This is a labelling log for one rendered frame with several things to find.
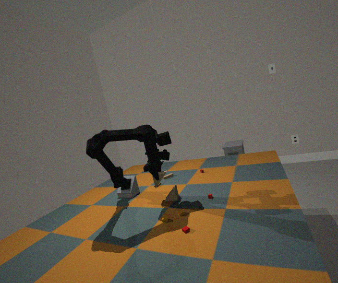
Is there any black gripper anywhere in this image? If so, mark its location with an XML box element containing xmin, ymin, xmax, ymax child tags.
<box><xmin>143</xmin><ymin>148</ymin><xmax>164</xmax><ymax>181</ymax></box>

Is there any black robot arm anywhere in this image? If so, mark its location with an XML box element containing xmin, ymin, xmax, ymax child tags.
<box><xmin>86</xmin><ymin>125</ymin><xmax>171</xmax><ymax>190</ymax></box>

